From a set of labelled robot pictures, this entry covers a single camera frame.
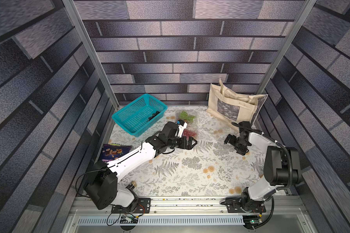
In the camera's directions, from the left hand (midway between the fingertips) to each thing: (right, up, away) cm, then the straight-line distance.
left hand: (192, 141), depth 77 cm
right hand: (+27, -6, +17) cm, 32 cm away
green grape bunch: (-3, +14, +30) cm, 33 cm away
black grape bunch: (-26, +15, +32) cm, 44 cm away
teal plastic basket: (-37, +15, +36) cm, 54 cm away
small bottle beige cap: (-32, -24, +1) cm, 40 cm away
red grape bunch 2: (-1, +2, +23) cm, 23 cm away
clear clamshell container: (+5, +5, +29) cm, 30 cm away
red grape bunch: (0, +9, +27) cm, 28 cm away
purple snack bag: (-49, -8, +11) cm, 51 cm away
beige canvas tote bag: (+29, +19, +15) cm, 38 cm away
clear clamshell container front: (+3, +17, +40) cm, 43 cm away
